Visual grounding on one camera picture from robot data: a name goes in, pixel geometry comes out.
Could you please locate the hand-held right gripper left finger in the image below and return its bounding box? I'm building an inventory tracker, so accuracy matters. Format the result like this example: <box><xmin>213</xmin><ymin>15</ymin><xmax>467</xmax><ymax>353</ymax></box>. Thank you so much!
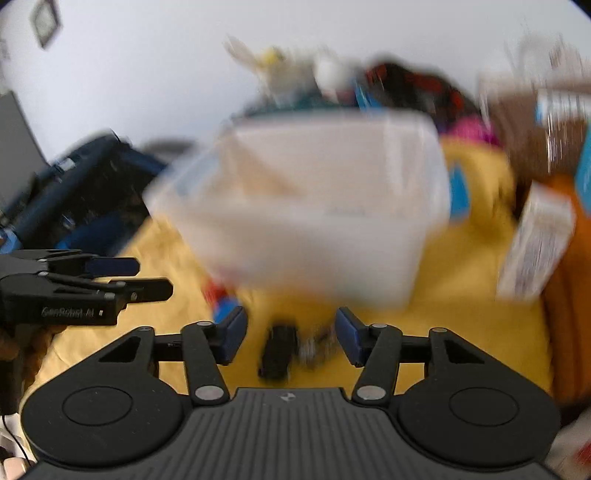
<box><xmin>99</xmin><ymin>305</ymin><xmax>249</xmax><ymax>408</ymax></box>

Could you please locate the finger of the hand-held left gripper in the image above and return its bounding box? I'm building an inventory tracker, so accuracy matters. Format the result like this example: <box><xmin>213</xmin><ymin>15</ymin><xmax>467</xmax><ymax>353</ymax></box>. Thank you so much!
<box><xmin>9</xmin><ymin>249</ymin><xmax>140</xmax><ymax>278</ymax></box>
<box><xmin>48</xmin><ymin>277</ymin><xmax>174</xmax><ymax>305</ymax></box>

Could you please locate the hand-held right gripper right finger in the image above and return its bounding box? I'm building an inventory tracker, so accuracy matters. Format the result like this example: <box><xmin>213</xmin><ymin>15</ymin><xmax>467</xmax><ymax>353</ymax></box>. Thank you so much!
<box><xmin>335</xmin><ymin>307</ymin><xmax>483</xmax><ymax>406</ymax></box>

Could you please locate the black toy car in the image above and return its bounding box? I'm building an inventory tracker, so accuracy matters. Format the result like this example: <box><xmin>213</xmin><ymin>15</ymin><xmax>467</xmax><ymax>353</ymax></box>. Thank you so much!
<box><xmin>257</xmin><ymin>324</ymin><xmax>299</xmax><ymax>380</ymax></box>

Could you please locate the translucent plastic storage container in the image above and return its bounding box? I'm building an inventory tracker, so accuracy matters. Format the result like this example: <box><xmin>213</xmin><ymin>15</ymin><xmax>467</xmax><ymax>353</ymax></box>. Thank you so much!
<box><xmin>144</xmin><ymin>112</ymin><xmax>470</xmax><ymax>309</ymax></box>

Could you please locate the person's left hand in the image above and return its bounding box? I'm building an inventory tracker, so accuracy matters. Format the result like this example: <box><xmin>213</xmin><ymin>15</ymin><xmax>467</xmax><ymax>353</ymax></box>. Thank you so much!
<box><xmin>0</xmin><ymin>324</ymin><xmax>66</xmax><ymax>393</ymax></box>

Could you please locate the red and blue toy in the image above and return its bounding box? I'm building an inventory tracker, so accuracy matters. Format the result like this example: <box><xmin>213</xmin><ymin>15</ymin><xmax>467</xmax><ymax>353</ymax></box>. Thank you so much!
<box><xmin>203</xmin><ymin>276</ymin><xmax>242</xmax><ymax>320</ymax></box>

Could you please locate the dark blue bag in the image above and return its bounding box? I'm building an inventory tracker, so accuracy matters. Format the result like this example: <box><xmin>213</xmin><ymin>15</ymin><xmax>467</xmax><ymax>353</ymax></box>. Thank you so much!
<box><xmin>0</xmin><ymin>133</ymin><xmax>164</xmax><ymax>260</ymax></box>

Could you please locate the yellow cloth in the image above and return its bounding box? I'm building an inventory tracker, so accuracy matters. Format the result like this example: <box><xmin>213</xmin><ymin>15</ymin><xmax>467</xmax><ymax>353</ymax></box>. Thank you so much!
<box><xmin>41</xmin><ymin>137</ymin><xmax>555</xmax><ymax>403</ymax></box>

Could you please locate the grey flat panel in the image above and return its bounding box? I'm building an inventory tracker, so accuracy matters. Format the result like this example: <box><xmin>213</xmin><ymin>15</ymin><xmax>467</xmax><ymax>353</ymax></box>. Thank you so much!
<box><xmin>0</xmin><ymin>90</ymin><xmax>49</xmax><ymax>206</ymax></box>

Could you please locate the white printed box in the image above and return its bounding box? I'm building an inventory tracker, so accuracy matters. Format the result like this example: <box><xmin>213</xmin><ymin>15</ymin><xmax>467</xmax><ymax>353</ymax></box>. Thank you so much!
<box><xmin>495</xmin><ymin>181</ymin><xmax>576</xmax><ymax>302</ymax></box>

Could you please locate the orange box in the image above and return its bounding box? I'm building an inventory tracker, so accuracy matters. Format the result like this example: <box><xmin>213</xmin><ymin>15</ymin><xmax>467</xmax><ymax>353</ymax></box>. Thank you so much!
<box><xmin>540</xmin><ymin>174</ymin><xmax>591</xmax><ymax>403</ymax></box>

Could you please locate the dark green cardboard box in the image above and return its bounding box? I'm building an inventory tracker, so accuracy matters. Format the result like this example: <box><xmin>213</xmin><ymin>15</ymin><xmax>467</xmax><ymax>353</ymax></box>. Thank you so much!
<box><xmin>248</xmin><ymin>89</ymin><xmax>354</xmax><ymax>117</ymax></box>

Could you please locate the pink ball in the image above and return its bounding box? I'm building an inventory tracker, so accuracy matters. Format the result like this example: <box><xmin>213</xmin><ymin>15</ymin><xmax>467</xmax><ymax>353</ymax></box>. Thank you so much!
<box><xmin>447</xmin><ymin>117</ymin><xmax>500</xmax><ymax>145</ymax></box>

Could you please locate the brown cardboard package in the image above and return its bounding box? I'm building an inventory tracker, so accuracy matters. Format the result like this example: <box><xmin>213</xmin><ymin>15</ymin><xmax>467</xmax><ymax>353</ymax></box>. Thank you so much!
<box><xmin>482</xmin><ymin>85</ymin><xmax>591</xmax><ymax>186</ymax></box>

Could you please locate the framed wall picture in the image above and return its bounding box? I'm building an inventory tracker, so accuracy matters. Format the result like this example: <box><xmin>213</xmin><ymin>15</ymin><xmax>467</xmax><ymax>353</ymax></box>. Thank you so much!
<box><xmin>29</xmin><ymin>0</ymin><xmax>64</xmax><ymax>50</ymax></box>

